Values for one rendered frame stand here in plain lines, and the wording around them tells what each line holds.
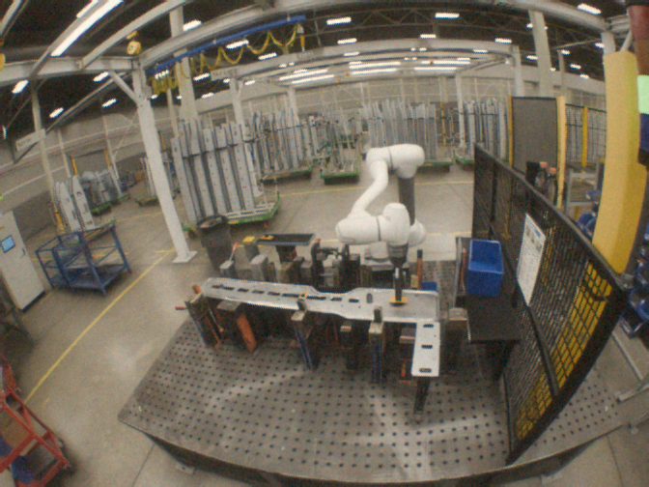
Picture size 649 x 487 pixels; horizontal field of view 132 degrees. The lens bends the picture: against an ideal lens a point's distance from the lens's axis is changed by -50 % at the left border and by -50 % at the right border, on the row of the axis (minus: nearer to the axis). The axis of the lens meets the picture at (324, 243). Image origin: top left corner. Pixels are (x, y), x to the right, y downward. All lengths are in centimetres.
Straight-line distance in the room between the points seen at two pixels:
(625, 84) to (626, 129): 9
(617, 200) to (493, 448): 98
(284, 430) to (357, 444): 32
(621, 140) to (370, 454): 126
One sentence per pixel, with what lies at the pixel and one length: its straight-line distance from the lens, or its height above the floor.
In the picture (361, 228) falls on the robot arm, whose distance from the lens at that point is 108.
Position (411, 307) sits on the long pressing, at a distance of 132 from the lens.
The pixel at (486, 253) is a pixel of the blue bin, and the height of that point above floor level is 109.
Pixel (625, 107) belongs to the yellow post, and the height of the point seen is 188.
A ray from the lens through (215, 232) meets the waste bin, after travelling 394.
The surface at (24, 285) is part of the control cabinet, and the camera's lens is 718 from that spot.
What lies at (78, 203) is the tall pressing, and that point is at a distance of 973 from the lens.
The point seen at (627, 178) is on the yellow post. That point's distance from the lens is 71.
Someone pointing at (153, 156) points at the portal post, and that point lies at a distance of 475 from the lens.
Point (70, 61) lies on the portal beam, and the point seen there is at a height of 345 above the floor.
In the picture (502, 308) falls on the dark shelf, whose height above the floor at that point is 103.
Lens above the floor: 184
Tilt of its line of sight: 26 degrees down
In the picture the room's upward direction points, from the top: 9 degrees counter-clockwise
